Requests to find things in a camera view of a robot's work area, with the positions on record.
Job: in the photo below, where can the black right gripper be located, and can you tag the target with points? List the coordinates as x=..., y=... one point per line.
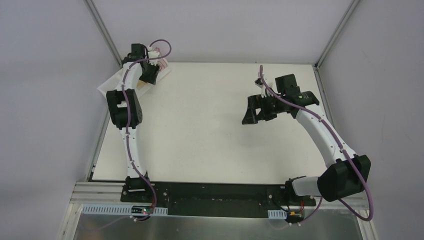
x=259, y=109

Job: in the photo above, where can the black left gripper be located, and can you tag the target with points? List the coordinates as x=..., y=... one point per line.
x=149, y=74

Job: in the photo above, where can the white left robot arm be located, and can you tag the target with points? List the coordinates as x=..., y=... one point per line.
x=126, y=114

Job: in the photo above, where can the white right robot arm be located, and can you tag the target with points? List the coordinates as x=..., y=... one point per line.
x=346, y=171

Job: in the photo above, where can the white divided plastic tray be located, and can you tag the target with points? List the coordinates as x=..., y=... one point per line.
x=129, y=77

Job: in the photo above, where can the right controller board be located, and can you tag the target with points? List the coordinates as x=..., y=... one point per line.
x=294, y=216

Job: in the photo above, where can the controller board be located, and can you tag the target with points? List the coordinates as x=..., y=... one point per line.
x=138, y=210
x=294, y=216

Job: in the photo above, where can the left controller board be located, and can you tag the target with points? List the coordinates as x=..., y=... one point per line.
x=138, y=210

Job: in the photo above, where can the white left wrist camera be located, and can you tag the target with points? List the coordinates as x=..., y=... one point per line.
x=153, y=55

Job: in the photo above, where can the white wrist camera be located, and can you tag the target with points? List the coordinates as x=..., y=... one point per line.
x=264, y=90
x=153, y=55

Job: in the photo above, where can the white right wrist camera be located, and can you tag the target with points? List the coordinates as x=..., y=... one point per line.
x=264, y=90

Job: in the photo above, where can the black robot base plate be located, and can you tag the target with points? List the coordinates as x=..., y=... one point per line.
x=223, y=199

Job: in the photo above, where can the aluminium frame rail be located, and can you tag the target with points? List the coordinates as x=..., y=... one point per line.
x=104, y=210

